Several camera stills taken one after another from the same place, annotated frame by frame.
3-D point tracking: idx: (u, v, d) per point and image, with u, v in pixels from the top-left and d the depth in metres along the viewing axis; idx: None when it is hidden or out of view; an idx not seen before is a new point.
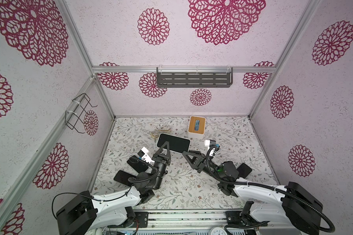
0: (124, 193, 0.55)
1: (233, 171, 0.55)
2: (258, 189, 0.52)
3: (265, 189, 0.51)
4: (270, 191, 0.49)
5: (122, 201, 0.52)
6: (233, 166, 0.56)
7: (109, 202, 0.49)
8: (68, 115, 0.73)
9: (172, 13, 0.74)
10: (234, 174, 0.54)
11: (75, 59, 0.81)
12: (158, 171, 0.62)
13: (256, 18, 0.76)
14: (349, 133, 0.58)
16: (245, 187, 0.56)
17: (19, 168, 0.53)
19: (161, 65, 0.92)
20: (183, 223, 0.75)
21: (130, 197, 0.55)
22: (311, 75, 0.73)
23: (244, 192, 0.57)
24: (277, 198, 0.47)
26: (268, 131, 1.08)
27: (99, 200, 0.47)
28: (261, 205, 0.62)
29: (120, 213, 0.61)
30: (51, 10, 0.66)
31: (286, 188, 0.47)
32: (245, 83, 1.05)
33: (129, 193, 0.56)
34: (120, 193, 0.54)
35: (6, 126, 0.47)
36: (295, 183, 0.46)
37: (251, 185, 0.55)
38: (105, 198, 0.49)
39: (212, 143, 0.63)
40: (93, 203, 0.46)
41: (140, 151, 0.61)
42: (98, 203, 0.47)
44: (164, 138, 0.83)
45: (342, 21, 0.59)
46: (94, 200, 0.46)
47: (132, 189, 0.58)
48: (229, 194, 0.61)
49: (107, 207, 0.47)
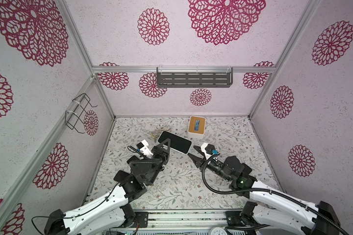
0: (104, 198, 0.49)
1: (236, 164, 0.52)
2: (282, 200, 0.48)
3: (293, 203, 0.46)
4: (299, 207, 0.45)
5: (103, 209, 0.47)
6: (237, 160, 0.53)
7: (84, 216, 0.44)
8: (68, 115, 0.73)
9: (172, 13, 0.74)
10: (238, 167, 0.51)
11: (75, 60, 0.81)
12: (158, 161, 0.59)
13: (256, 18, 0.76)
14: (349, 133, 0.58)
16: (266, 195, 0.50)
17: (19, 168, 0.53)
19: (161, 65, 0.92)
20: (183, 223, 0.75)
21: (112, 200, 0.49)
22: (311, 75, 0.73)
23: (263, 199, 0.52)
24: (307, 216, 0.43)
26: (267, 131, 1.08)
27: (71, 216, 0.44)
28: (267, 211, 0.60)
29: (116, 216, 0.61)
30: (51, 10, 0.66)
31: (317, 207, 0.43)
32: (245, 83, 1.05)
33: (110, 198, 0.49)
34: (99, 200, 0.48)
35: (5, 126, 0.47)
36: (327, 204, 0.43)
37: (273, 193, 0.50)
38: (79, 212, 0.45)
39: (208, 150, 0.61)
40: (65, 221, 0.42)
41: (140, 143, 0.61)
42: (71, 220, 0.43)
44: (167, 134, 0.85)
45: (342, 21, 0.59)
46: (65, 219, 0.43)
47: (114, 190, 0.52)
48: (241, 195, 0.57)
49: (82, 222, 0.43)
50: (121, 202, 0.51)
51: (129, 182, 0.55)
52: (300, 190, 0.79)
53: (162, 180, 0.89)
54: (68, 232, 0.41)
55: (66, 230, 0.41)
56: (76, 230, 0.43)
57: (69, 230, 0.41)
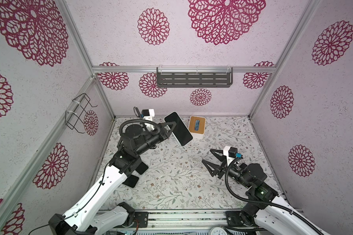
0: (99, 183, 0.45)
1: (259, 172, 0.50)
2: (303, 225, 0.46)
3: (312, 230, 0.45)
4: None
5: (103, 192, 0.43)
6: (260, 168, 0.51)
7: (86, 207, 0.41)
8: (68, 115, 0.73)
9: (173, 13, 0.74)
10: (261, 176, 0.50)
11: (75, 59, 0.81)
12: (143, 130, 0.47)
13: (256, 18, 0.76)
14: (349, 133, 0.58)
16: (286, 213, 0.49)
17: (19, 168, 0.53)
19: (161, 65, 0.92)
20: (183, 223, 0.75)
21: (109, 182, 0.45)
22: (312, 75, 0.72)
23: (279, 215, 0.51)
24: None
26: (267, 130, 1.08)
27: (72, 214, 0.40)
28: (272, 219, 0.60)
29: (120, 212, 0.62)
30: (51, 10, 0.66)
31: None
32: (245, 83, 1.05)
33: (105, 179, 0.45)
34: (94, 187, 0.44)
35: (5, 126, 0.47)
36: None
37: (294, 215, 0.48)
38: (79, 207, 0.41)
39: (231, 152, 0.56)
40: (67, 221, 0.39)
41: (146, 110, 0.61)
42: (73, 218, 0.39)
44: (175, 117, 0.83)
45: (342, 21, 0.59)
46: (67, 219, 0.39)
47: (105, 172, 0.47)
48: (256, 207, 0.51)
49: (87, 214, 0.40)
50: (121, 179, 0.47)
51: (118, 158, 0.50)
52: (300, 190, 0.79)
53: (162, 180, 0.89)
54: (77, 228, 0.38)
55: (73, 228, 0.38)
56: (85, 223, 0.40)
57: (76, 226, 0.38)
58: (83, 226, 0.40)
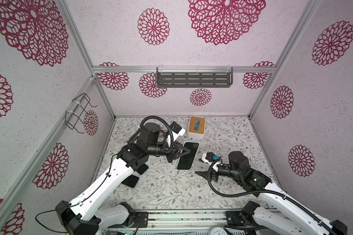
0: (105, 175, 0.44)
1: (238, 155, 0.54)
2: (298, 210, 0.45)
3: (305, 213, 0.44)
4: (311, 219, 0.43)
5: (109, 184, 0.43)
6: (238, 152, 0.55)
7: (91, 198, 0.41)
8: (68, 115, 0.73)
9: (172, 13, 0.74)
10: (240, 159, 0.53)
11: (75, 59, 0.81)
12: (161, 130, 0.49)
13: (256, 18, 0.76)
14: (349, 133, 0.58)
16: (279, 198, 0.48)
17: (19, 168, 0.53)
19: (161, 65, 0.92)
20: (183, 223, 0.75)
21: (114, 175, 0.44)
22: (312, 75, 0.72)
23: (273, 201, 0.50)
24: (318, 231, 0.41)
26: (267, 131, 1.08)
27: (78, 202, 0.40)
28: (269, 214, 0.60)
29: (122, 210, 0.63)
30: (51, 10, 0.66)
31: (330, 224, 0.41)
32: (245, 83, 1.05)
33: (112, 172, 0.45)
34: (101, 178, 0.44)
35: (5, 126, 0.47)
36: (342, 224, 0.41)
37: (288, 199, 0.47)
38: (85, 196, 0.41)
39: (208, 158, 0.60)
40: (73, 209, 0.39)
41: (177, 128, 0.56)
42: (79, 206, 0.39)
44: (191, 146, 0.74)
45: (342, 21, 0.59)
46: (72, 206, 0.40)
47: (113, 164, 0.46)
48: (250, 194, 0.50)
49: (91, 204, 0.40)
50: (127, 173, 0.47)
51: (126, 151, 0.49)
52: (300, 190, 0.79)
53: (162, 180, 0.89)
54: (81, 217, 0.38)
55: (78, 217, 0.38)
56: (90, 212, 0.41)
57: (81, 216, 0.38)
58: (87, 216, 0.40)
